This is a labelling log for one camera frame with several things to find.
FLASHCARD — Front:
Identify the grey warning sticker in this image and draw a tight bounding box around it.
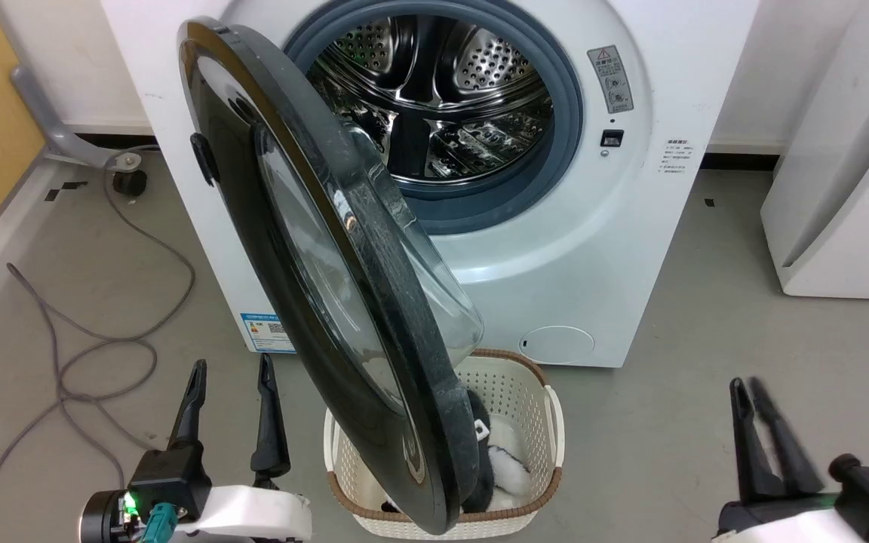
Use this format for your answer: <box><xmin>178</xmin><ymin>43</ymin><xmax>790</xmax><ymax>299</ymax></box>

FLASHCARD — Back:
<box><xmin>587</xmin><ymin>45</ymin><xmax>634</xmax><ymax>115</ymax></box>

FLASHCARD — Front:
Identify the grey floor cable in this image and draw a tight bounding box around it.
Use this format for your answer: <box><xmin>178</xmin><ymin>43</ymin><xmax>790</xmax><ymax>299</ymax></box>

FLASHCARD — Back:
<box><xmin>0</xmin><ymin>143</ymin><xmax>197</xmax><ymax>543</ymax></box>

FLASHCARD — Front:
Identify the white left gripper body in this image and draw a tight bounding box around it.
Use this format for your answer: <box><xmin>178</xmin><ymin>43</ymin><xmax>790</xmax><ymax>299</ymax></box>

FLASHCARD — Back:
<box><xmin>178</xmin><ymin>486</ymin><xmax>313</xmax><ymax>543</ymax></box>

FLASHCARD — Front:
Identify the black door handle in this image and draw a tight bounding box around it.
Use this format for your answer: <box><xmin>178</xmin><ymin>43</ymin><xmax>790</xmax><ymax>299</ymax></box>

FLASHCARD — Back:
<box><xmin>190</xmin><ymin>133</ymin><xmax>221</xmax><ymax>188</ymax></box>

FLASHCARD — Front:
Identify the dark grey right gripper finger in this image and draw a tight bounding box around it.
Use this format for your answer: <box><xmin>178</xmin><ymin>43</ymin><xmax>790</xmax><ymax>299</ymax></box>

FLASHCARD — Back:
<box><xmin>750</xmin><ymin>376</ymin><xmax>826</xmax><ymax>499</ymax></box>
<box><xmin>729</xmin><ymin>378</ymin><xmax>786</xmax><ymax>505</ymax></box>

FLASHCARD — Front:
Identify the white washing machine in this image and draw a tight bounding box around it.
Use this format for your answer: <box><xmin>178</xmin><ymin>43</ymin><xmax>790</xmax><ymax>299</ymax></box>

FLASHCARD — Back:
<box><xmin>100</xmin><ymin>0</ymin><xmax>760</xmax><ymax>369</ymax></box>

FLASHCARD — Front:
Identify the black and white clothing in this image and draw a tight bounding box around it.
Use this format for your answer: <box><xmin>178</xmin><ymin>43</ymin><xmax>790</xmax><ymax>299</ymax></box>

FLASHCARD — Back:
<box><xmin>382</xmin><ymin>388</ymin><xmax>534</xmax><ymax>515</ymax></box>

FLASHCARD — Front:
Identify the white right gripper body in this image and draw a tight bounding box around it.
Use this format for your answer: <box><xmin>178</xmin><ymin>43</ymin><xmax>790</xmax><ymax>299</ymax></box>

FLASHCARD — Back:
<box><xmin>712</xmin><ymin>494</ymin><xmax>861</xmax><ymax>543</ymax></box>

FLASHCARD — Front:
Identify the blue white energy label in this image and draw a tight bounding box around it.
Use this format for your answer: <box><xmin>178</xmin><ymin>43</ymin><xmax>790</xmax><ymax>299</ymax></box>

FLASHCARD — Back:
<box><xmin>239</xmin><ymin>312</ymin><xmax>299</xmax><ymax>354</ymax></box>

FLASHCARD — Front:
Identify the black caster wheel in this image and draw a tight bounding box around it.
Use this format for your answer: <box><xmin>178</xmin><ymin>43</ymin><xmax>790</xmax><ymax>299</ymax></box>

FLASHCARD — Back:
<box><xmin>112</xmin><ymin>169</ymin><xmax>149</xmax><ymax>198</ymax></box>

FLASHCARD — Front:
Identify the grey metal frame leg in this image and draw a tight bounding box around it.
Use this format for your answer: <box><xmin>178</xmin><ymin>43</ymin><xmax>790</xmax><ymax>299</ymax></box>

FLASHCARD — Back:
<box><xmin>10</xmin><ymin>66</ymin><xmax>143</xmax><ymax>169</ymax></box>

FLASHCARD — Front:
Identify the grey rubber door gasket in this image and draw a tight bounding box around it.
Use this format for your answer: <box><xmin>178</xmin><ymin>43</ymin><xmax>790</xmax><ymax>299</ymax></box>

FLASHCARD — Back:
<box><xmin>284</xmin><ymin>0</ymin><xmax>584</xmax><ymax>203</ymax></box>

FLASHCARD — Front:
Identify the black round washing machine door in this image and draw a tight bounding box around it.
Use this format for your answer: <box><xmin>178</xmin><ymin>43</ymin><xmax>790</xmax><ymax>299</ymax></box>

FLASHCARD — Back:
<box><xmin>177</xmin><ymin>17</ymin><xmax>485</xmax><ymax>536</ymax></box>

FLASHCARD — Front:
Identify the small printed text sticker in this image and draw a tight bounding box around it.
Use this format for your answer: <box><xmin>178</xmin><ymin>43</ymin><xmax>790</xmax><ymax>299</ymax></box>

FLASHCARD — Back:
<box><xmin>661</xmin><ymin>138</ymin><xmax>696</xmax><ymax>176</ymax></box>

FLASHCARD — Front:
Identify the oval white filter cover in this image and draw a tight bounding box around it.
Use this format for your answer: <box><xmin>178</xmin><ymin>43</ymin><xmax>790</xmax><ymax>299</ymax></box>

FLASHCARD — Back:
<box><xmin>518</xmin><ymin>325</ymin><xmax>596</xmax><ymax>365</ymax></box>

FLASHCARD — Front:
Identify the white appliance with grey lettering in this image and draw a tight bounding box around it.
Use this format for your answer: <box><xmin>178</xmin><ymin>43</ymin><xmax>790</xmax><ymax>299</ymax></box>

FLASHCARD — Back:
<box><xmin>760</xmin><ymin>0</ymin><xmax>869</xmax><ymax>302</ymax></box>

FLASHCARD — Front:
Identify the white laundry basket brown rim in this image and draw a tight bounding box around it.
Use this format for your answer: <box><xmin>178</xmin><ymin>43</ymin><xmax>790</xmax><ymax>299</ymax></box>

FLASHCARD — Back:
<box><xmin>323</xmin><ymin>348</ymin><xmax>566</xmax><ymax>541</ymax></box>

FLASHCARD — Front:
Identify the steel washing machine drum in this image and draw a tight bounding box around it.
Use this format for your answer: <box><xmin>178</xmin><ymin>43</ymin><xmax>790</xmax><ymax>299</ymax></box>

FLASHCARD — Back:
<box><xmin>305</xmin><ymin>12</ymin><xmax>556</xmax><ymax>183</ymax></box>

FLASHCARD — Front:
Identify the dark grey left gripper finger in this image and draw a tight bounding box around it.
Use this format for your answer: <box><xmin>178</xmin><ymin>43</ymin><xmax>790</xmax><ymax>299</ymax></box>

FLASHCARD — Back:
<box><xmin>251</xmin><ymin>353</ymin><xmax>291</xmax><ymax>489</ymax></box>
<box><xmin>170</xmin><ymin>360</ymin><xmax>207</xmax><ymax>452</ymax></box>

